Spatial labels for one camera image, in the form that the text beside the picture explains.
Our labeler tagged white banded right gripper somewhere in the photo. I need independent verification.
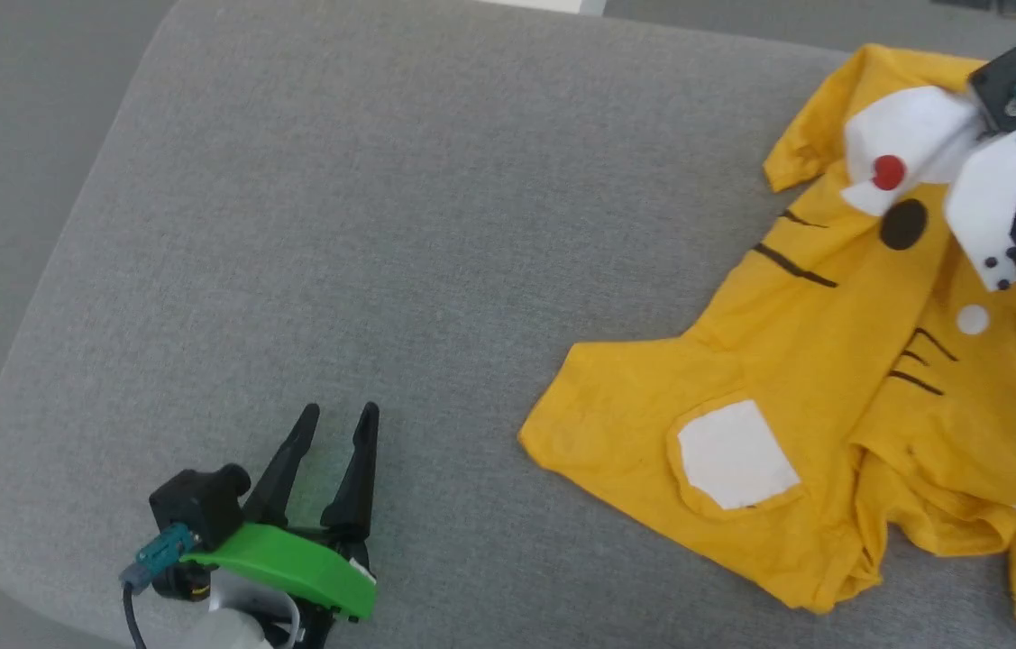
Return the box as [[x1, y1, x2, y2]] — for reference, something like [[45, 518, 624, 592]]
[[944, 108, 1016, 292]]

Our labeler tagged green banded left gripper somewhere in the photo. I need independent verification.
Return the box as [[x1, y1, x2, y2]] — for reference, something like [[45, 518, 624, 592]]
[[178, 402, 381, 649]]

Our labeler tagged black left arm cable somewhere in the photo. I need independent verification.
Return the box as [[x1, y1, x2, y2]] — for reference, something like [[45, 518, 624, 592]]
[[118, 527, 195, 649]]

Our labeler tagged yellow cartoon print garment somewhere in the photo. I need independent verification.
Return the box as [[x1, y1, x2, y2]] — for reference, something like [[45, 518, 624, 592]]
[[517, 43, 1016, 649]]

